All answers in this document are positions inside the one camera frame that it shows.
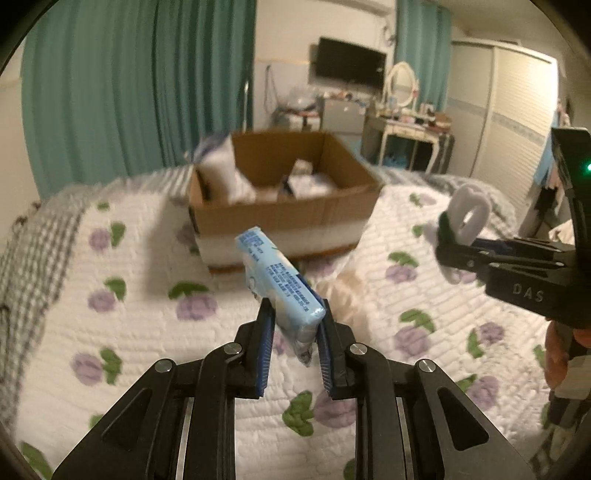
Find white dressing table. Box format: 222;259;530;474
362;107;456;172

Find clear plastic bag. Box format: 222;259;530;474
277;85;325;130

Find blue tissue packet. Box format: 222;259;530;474
235;226;325;368

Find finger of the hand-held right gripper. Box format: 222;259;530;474
438;215;575;254
436;240;575;278

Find black wall television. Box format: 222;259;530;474
310;38;387;94

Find person's right hand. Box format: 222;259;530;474
545;320;591;389

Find hanging clothes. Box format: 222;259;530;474
519;99;575;241

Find narrow teal curtain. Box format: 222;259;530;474
394;0;454;114

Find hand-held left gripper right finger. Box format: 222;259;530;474
316;299;539;480

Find white sliding wardrobe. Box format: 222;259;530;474
450;39;560;205

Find white floral quilted bedspread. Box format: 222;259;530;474
0;166;578;480

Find silver cabinet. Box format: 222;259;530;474
321;98;366;136

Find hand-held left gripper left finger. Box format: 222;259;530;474
52;298;278;480

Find oval white vanity mirror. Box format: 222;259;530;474
384;62;417;109

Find small white packet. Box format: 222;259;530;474
277;159;339;200

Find grey checked cloth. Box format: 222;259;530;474
0;185;108;337

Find cream cloth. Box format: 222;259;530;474
314;264;371;326

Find wide teal curtain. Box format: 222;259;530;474
21;0;257;200

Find cardboard box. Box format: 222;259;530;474
187;130;386;277

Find tall white plastic packet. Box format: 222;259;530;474
191;134;257;204

